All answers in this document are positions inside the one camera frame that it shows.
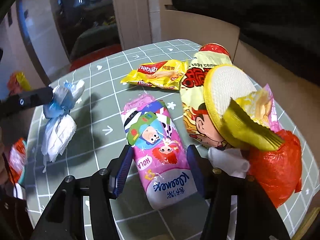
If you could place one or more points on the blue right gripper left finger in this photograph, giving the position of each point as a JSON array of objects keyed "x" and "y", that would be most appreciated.
[{"x": 121, "y": 170}]

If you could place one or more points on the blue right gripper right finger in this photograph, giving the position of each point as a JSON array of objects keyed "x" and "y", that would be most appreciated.
[{"x": 195, "y": 163}]

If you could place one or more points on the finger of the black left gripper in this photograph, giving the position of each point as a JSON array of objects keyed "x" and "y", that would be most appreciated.
[{"x": 25, "y": 100}]

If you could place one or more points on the pink Kleenex tissue pack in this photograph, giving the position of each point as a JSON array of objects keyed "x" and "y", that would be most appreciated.
[{"x": 159, "y": 153}]

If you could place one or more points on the yellow red noodle bag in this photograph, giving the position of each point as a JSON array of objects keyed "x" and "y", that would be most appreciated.
[{"x": 195, "y": 115}]

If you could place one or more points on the white tissue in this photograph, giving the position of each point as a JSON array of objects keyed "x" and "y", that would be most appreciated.
[{"x": 230, "y": 161}]

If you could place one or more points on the white blue wrapper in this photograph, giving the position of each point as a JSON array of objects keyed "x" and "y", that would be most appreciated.
[{"x": 60, "y": 127}]

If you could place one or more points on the yellow scrub sponge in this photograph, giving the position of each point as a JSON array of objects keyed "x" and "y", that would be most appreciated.
[{"x": 222, "y": 84}]

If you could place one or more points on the red plastic bag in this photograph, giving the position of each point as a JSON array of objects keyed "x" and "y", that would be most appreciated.
[{"x": 278, "y": 172}]

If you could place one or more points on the yellow pink chip bag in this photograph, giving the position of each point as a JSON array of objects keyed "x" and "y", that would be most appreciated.
[{"x": 252, "y": 120}]

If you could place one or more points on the yellow nabati wafer wrapper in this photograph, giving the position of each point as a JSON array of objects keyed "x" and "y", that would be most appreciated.
[{"x": 163, "y": 75}]

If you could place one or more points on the black hanging cloth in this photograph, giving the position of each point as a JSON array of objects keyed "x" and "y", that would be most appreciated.
[{"x": 287, "y": 31}]

